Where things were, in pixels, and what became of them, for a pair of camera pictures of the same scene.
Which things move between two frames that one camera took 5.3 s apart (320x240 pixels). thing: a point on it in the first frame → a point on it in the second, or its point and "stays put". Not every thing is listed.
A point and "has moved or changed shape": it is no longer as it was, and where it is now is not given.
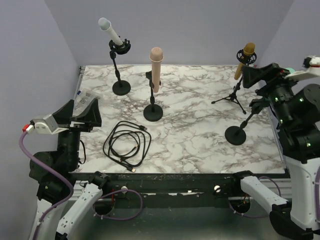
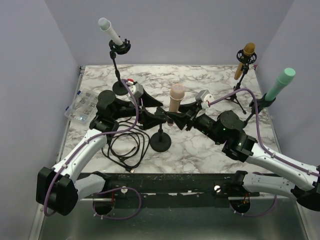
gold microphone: (249, 49) stays put
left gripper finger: (63, 115) → (149, 102)
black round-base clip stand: (153, 112) has moved or changed shape
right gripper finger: (251, 75) → (194, 107)
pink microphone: (156, 57) → (177, 92)
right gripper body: (278, 84) → (192, 120)
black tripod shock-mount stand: (249, 57) stays put
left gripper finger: (91, 113) → (150, 120)
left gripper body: (78, 127) → (140, 111)
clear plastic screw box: (83, 98) stays put
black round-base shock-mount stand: (121, 87) stays put
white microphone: (105, 25) stays put
